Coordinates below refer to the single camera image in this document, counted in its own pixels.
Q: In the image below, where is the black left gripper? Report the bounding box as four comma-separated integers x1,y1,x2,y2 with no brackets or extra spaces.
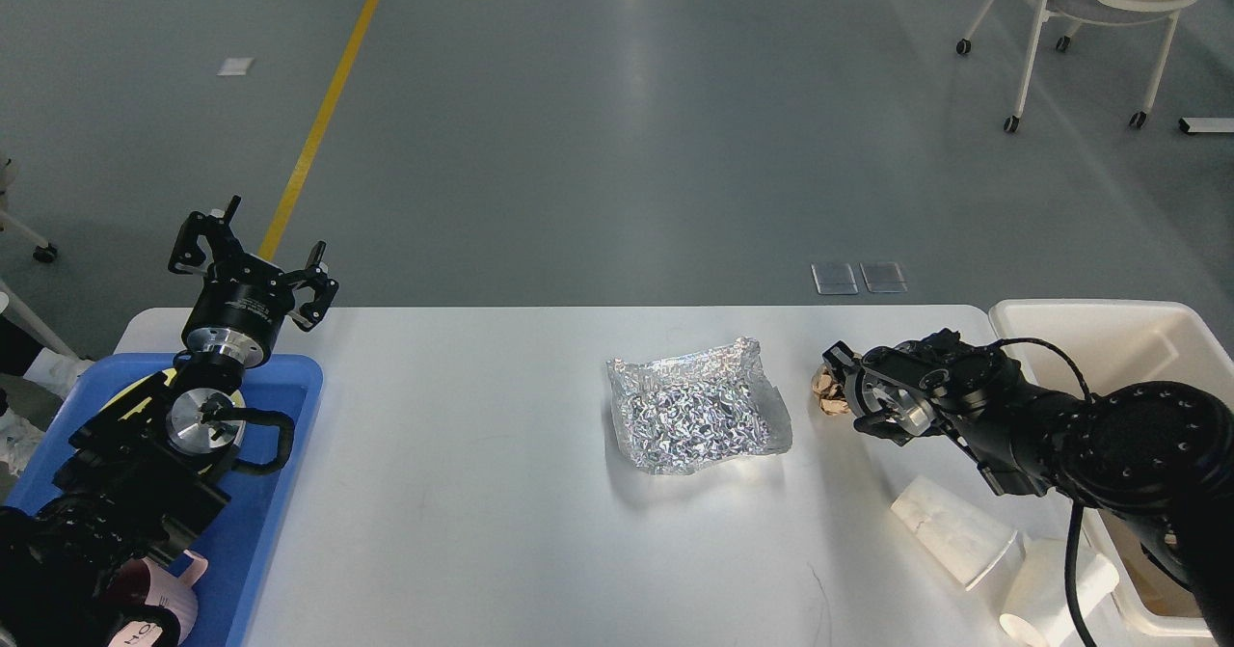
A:
167,195,338,367

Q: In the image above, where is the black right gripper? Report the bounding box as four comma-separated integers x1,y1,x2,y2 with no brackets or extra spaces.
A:
821,342,942,445

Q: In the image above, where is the brown paper ball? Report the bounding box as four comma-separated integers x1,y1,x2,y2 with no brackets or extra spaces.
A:
811,364,851,416

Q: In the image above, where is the aluminium foil sheet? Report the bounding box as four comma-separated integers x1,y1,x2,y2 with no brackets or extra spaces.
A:
605,337,793,475

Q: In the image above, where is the pink ribbed mug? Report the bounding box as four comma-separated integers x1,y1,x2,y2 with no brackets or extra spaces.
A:
100,549,210,646

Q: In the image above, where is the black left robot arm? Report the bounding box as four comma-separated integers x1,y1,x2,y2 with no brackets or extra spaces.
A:
2,196,339,646

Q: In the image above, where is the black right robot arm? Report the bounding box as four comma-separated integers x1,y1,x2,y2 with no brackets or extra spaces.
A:
821,328,1233,646

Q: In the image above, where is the right clear floor plate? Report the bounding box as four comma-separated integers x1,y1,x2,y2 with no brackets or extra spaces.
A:
860,261,908,294

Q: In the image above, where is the clear floor plate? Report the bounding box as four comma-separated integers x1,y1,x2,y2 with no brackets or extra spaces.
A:
811,263,860,296
860,261,908,294

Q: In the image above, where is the left clear floor plate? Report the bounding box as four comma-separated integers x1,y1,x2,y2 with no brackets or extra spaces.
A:
811,263,860,296

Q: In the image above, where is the white paper cup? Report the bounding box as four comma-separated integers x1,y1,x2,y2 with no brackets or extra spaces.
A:
891,477,1018,591
1000,540,1119,646

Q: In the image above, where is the beige plastic bin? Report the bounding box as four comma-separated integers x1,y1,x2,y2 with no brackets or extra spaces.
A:
990,299,1233,646

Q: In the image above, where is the person in black clothes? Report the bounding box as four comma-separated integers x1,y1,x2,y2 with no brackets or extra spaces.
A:
0,314,97,474

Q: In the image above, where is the blue plastic tray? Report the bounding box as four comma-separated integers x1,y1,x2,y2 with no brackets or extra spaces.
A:
4,353,323,646

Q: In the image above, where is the white bar on floor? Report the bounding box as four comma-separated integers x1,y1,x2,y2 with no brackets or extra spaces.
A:
1178,117,1234,136

